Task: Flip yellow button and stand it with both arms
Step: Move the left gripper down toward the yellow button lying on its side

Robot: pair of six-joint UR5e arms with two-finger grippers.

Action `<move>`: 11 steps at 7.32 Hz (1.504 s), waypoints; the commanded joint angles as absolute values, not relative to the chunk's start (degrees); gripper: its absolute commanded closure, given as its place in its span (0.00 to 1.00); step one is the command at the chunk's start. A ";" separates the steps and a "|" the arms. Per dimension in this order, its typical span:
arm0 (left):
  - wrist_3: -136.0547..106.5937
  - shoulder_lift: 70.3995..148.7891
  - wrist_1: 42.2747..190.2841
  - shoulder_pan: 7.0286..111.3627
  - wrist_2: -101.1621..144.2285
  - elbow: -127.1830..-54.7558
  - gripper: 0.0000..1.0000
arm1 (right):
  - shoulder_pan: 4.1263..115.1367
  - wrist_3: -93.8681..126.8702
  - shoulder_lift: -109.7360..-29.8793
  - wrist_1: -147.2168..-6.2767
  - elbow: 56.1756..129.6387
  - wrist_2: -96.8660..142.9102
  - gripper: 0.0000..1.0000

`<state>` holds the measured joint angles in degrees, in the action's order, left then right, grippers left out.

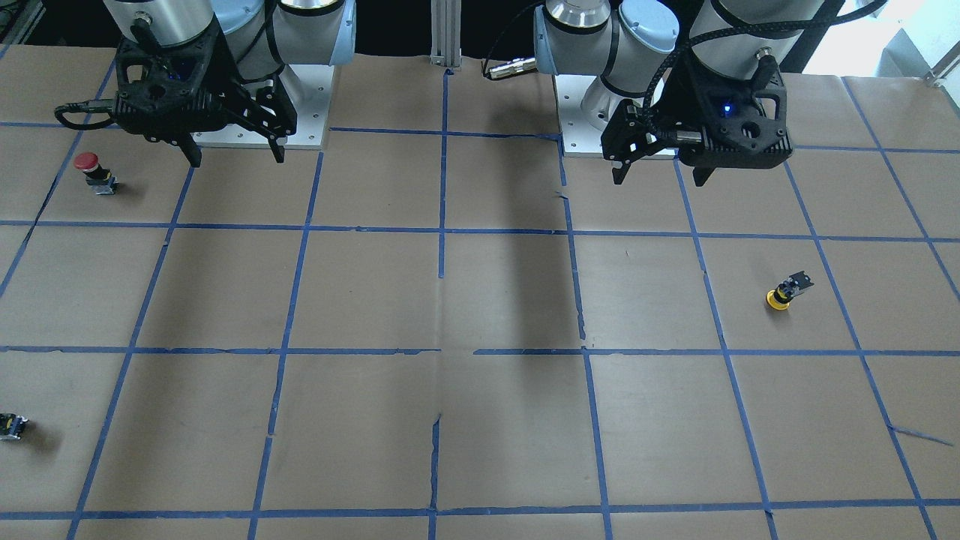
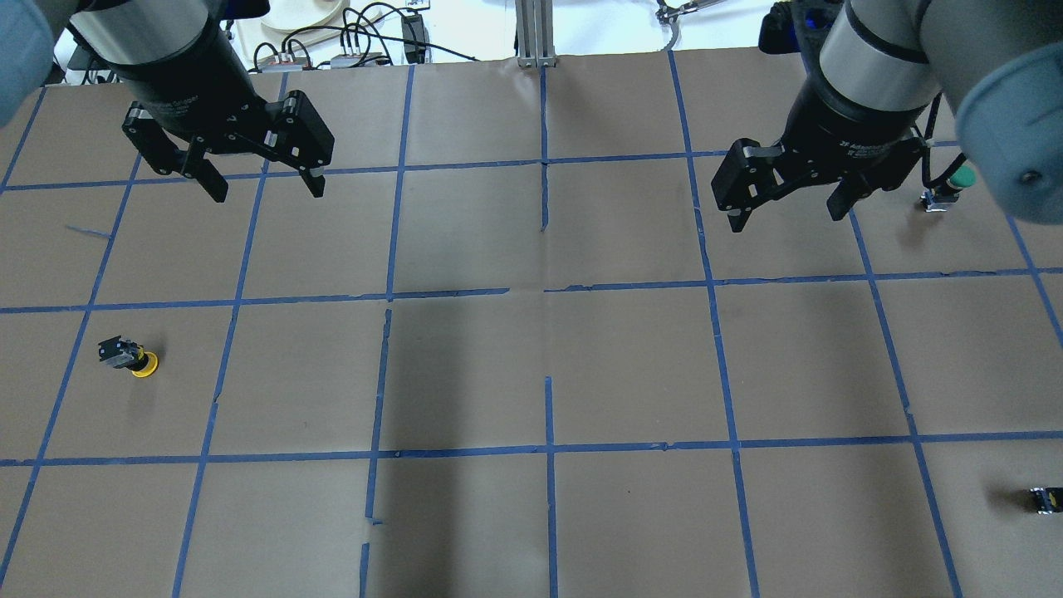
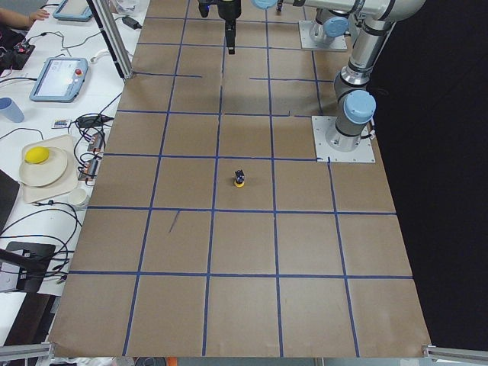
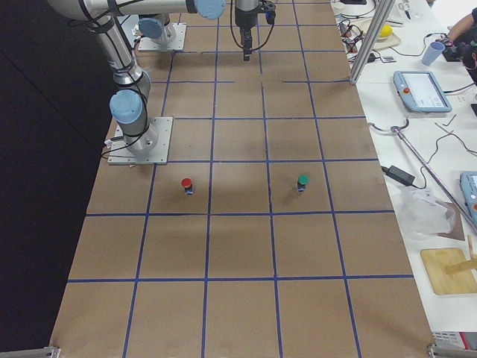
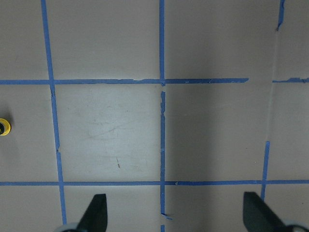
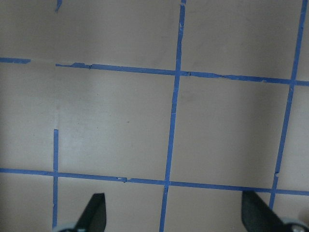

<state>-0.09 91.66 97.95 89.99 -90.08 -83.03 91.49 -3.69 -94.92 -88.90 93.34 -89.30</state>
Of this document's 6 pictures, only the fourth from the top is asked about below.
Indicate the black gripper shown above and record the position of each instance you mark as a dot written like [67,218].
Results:
[244,20]

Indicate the green push button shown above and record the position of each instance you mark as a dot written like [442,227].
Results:
[302,182]

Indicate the red push button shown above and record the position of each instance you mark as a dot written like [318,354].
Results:
[187,185]

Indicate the yellow lemon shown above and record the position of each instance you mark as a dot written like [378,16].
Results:
[385,32]

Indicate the beige plate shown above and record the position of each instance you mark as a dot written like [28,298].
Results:
[386,42]

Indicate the metal walking cane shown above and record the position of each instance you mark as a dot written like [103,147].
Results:
[398,131]

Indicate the blue teach pendant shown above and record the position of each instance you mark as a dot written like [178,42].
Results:
[420,92]
[468,188]

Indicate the light blue plastic cup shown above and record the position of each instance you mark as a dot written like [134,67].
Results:
[433,51]

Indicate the black power adapter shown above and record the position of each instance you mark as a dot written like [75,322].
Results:
[400,176]

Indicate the person at desk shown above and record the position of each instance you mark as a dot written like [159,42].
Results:
[462,40]

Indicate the clear plastic bag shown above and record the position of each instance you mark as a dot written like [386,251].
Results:
[421,214]

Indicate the wooden cutting board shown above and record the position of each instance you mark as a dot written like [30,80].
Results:
[449,272]

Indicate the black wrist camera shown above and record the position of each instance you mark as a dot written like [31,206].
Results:
[268,8]

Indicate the circuit board with wires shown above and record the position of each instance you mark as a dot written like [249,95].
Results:
[350,34]

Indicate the aluminium frame post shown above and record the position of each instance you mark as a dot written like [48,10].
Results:
[380,16]

